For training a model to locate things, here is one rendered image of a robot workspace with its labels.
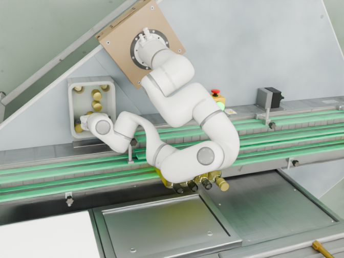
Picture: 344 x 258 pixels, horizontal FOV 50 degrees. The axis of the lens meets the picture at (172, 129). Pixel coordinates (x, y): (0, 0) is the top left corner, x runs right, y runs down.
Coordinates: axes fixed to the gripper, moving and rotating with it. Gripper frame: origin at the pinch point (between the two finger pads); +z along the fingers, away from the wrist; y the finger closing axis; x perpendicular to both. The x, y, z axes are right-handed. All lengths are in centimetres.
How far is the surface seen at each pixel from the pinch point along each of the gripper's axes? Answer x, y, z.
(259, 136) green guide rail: -18, 72, -7
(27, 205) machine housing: -32.5, -29.2, 5.8
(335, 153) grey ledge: -35, 122, 1
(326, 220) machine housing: -49, 82, -37
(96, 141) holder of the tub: -10.6, 1.4, 5.9
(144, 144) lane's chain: -13.1, 19.1, -4.4
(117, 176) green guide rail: -24.0, 6.6, -5.3
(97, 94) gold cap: 9.1, 2.8, -3.4
